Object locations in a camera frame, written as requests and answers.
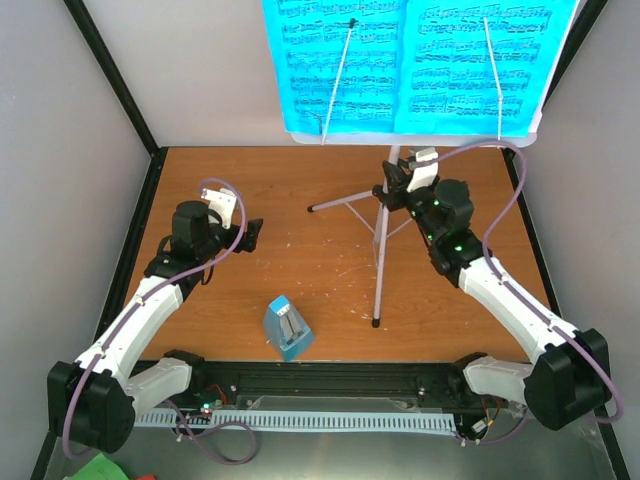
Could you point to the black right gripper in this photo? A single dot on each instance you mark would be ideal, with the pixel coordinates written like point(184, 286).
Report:
point(394, 188)

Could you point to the blue sheet music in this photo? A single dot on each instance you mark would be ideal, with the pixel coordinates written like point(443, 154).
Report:
point(336, 63)
point(478, 68)

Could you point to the blue metronome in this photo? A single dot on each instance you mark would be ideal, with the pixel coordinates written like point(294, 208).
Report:
point(285, 329)

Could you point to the green paper sheet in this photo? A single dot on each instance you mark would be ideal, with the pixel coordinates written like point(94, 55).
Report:
point(99, 468)

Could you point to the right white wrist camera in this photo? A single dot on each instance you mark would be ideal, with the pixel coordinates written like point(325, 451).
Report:
point(423, 167)

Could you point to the grey slotted cable duct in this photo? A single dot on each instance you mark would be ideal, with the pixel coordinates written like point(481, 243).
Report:
point(326, 422)

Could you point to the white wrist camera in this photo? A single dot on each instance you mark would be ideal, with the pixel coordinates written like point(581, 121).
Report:
point(423, 167)
point(220, 202)

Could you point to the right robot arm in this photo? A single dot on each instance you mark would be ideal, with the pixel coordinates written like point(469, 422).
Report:
point(520, 310)

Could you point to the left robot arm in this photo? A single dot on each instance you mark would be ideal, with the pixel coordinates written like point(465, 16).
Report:
point(130, 325)

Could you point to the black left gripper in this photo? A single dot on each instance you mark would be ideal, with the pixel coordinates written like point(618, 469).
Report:
point(249, 241)

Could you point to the white tripod music stand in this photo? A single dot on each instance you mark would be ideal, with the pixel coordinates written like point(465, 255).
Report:
point(380, 215)

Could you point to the black aluminium frame rail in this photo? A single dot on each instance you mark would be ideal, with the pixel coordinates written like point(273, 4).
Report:
point(426, 383)

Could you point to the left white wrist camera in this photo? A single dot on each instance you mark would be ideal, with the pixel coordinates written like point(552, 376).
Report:
point(220, 202)

